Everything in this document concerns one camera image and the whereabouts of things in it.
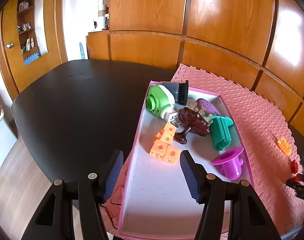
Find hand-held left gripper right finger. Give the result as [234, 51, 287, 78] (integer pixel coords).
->
[180, 150, 281, 240]

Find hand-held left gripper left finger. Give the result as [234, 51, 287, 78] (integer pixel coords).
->
[21, 149, 124, 240]

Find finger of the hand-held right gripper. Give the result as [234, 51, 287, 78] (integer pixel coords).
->
[286, 172, 304, 202]

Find pink cardboard box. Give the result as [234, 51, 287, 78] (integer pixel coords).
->
[118, 80, 255, 240]

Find green and white plastic device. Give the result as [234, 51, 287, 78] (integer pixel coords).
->
[145, 84, 179, 128]

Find orange linked toy cubes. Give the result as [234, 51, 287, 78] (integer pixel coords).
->
[150, 122, 180, 162]

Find magenta hat-shaped plastic piece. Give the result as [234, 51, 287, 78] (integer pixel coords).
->
[211, 147, 244, 180]

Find orange crown-shaped piece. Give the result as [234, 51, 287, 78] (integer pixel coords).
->
[277, 138, 292, 155]

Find teal plastic funnel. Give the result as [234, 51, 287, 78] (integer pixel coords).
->
[209, 115, 235, 151]

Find brown wooden knob ornament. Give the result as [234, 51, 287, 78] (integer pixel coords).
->
[174, 107, 210, 145]

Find beige crown-shaped piece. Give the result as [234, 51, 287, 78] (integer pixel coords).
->
[188, 102, 215, 125]

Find purple perforated plastic piece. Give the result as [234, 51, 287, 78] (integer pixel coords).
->
[195, 98, 221, 117]

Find black brush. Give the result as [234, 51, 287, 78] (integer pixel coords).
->
[161, 80, 189, 105]

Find pink foam puzzle mat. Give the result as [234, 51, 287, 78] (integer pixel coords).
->
[102, 64, 304, 240]

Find white storage box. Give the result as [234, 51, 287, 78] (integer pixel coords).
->
[0, 105, 18, 172]

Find wooden door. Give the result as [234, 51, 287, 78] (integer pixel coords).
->
[0, 0, 65, 95]

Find small shelf boxes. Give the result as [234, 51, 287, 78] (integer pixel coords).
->
[20, 37, 36, 54]

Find white kitchen appliance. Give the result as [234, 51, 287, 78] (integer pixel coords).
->
[93, 4, 110, 30]

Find wooden panelled wardrobe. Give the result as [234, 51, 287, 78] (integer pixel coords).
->
[86, 0, 304, 153]

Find small glass bottles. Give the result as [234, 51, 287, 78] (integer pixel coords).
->
[17, 22, 32, 33]

